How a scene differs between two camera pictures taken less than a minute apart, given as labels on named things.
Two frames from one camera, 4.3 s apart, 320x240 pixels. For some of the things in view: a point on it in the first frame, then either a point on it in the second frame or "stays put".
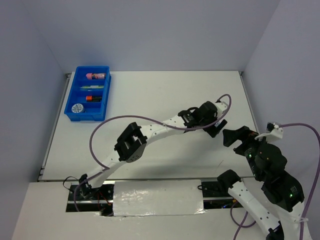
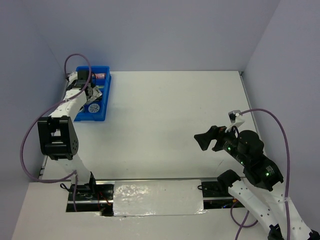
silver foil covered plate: [136, 198] stays put
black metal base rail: [213, 197] stays put
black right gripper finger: [230, 136] to [204, 139]
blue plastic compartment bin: [88, 96] stays put
